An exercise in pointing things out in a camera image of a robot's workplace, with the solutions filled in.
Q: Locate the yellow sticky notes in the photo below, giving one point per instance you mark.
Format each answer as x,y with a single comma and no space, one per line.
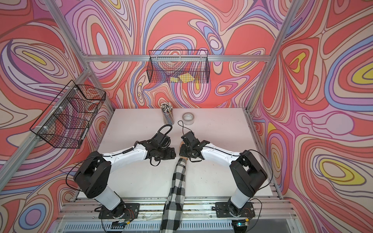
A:
183,78

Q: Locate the back black wire basket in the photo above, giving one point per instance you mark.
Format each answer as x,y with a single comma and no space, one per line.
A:
164,64

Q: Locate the black wire basket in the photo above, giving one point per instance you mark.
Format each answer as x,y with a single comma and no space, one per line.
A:
164,64
68,118

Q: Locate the metal pencil cup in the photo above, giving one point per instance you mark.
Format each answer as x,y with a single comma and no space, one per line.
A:
167,111

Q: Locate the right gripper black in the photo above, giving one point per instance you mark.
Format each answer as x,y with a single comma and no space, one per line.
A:
182,153

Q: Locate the left black wire basket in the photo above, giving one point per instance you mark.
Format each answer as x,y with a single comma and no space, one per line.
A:
68,118

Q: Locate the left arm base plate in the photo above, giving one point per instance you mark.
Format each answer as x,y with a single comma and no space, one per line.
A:
125,211

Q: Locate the plaid sleeved forearm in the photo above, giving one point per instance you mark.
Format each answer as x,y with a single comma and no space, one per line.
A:
173,208

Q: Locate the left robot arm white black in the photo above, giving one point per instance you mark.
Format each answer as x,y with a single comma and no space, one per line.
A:
93,174

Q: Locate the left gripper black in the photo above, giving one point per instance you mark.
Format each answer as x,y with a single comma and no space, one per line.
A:
169,156

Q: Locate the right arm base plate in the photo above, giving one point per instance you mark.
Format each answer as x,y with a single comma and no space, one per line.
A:
227,209

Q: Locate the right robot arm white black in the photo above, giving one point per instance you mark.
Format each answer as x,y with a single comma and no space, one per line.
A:
248,173

